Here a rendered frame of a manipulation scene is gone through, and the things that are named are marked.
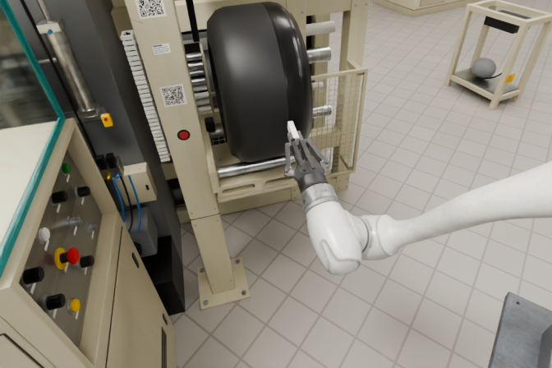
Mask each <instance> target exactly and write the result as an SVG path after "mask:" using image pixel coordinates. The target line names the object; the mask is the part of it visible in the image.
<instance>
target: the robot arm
mask: <svg viewBox="0 0 552 368"><path fill-rule="evenodd" d="M287 129H288V134H287V138H288V141H289V143H286V144H285V161H286V166H285V169H284V176H285V177H287V176H292V177H293V178H294V179H295V180H296V181H297V185H298V187H299V189H300V192H301V203H302V207H303V209H304V213H305V216H306V219H307V228H308V233H309V235H310V240H311V243H312V245H313V247H314V249H315V253H316V254H317V256H318V258H319V260H320V262H321V264H322V265H323V266H324V267H325V269H326V270H327V271H328V272H329V273H331V274H335V275H342V274H349V273H351V272H353V271H355V270H356V269H358V268H359V267H360V265H361V260H384V259H387V258H388V257H390V256H393V255H396V254H397V253H399V250H400V248H401V247H402V246H405V245H408V244H412V243H415V242H421V241H424V240H427V239H431V238H433V237H438V236H442V235H444V234H448V233H451V232H456V231H459V230H463V229H465V228H470V227H474V226H477V225H481V224H484V223H491V222H496V221H502V220H510V219H547V218H552V161H549V162H548V163H544V164H542V165H540V166H538V167H535V168H532V169H529V170H527V171H525V172H521V173H519V174H516V175H514V176H511V177H507V178H505V179H502V180H500V181H497V182H493V183H491V184H488V185H485V186H482V187H479V188H476V189H475V190H472V191H469V192H466V193H464V194H462V195H459V196H457V197H455V198H453V199H451V200H449V201H447V202H445V203H443V204H442V205H440V206H438V207H436V208H434V209H432V210H430V211H428V212H426V213H424V214H422V215H420V216H418V217H415V218H410V219H406V220H394V219H392V218H391V217H390V216H389V215H387V214H384V215H362V216H354V215H352V214H350V213H349V212H348V211H347V210H344V209H343V208H342V206H341V205H340V202H339V200H338V197H337V196H336V193H335V191H334V188H333V187H332V186H331V185H330V184H328V181H327V179H326V176H325V175H324V169H325V168H328V167H329V160H328V159H327V158H325V157H324V156H323V155H322V153H320V151H319V150H318V149H317V147H316V146H315V144H314V143H313V142H312V141H311V139H306V140H305V139H303V138H302V135H301V132H300V131H297V130H296V128H295V126H294V123H293V121H289V122H287ZM297 145H299V146H300V148H301V152H302V154H303V157H304V159H305V161H303V159H302V157H301V155H300V152H299V150H298V148H297ZM290 149H291V150H292V153H293V156H294V158H295V160H296V163H297V166H296V169H295V171H294V172H293V170H292V167H291V158H290ZM309 151H310V152H311V153H312V155H313V156H314V157H315V159H316V160H317V162H318V163H319V164H318V163H316V162H314V161H313V159H312V157H311V155H310V153H309Z"/></svg>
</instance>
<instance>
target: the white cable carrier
mask: <svg viewBox="0 0 552 368"><path fill-rule="evenodd" d="M121 40H122V44H123V45H124V46H125V47H124V49H125V51H126V55H127V56H128V57H127V59H128V62H129V64H130V66H131V70H132V74H133V76H134V80H135V83H136V85H137V89H138V92H139V94H140V100H141V102H142V103H143V106H144V110H145V114H146V117H147V119H148V122H149V126H150V130H151V132H152V134H153V138H154V141H155V144H156V148H157V151H158V152H159V157H160V160H161V162H164V161H169V160H170V155H171V154H170V151H169V148H168V145H167V141H166V138H165V135H164V133H163V127H162V124H161V121H160V119H159V114H158V112H157V111H158V110H157V108H156V104H155V101H154V97H153V96H152V95H153V94H152V91H151V88H150V83H149V81H148V79H147V75H146V72H145V67H144V65H143V62H142V57H141V55H140V51H139V48H138V46H137V41H136V36H135V35H134V30H127V31H122V35H121ZM128 51H129V52H128ZM139 60H140V61H139Z"/></svg>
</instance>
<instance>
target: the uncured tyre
mask: <svg viewBox="0 0 552 368"><path fill-rule="evenodd" d="M207 44H208V51H209V61H210V66H211V71H212V76H213V81H214V88H215V94H216V98H217V102H218V110H219V114H220V117H221V122H222V126H223V132H224V135H225V139H226V141H227V144H228V148H229V149H230V152H231V154H232V155H233V156H235V157H236V158H238V159H240V160H241V161H244V162H253V161H257V160H261V159H270V158H274V157H278V156H283V155H285V144H286V143H289V141H288V122H289V121H293V123H294V126H295V128H296V130H297V131H300V132H301V135H302V138H303V139H305V140H306V139H307V138H308V137H309V134H310V133H311V126H312V119H313V92H312V82H311V70H310V65H309V60H308V56H307V52H306V46H305V43H304V40H303V37H302V34H301V31H300V28H299V26H298V24H297V22H296V20H295V18H294V17H293V15H292V14H291V13H290V12H289V11H287V10H286V9H285V8H284V7H282V6H281V5H280V4H279V3H276V2H256V3H248V4H242V5H234V6H227V7H221V8H219V9H217V10H215V11H214V13H213V14H212V15H211V17H210V18H209V19H208V20H207Z"/></svg>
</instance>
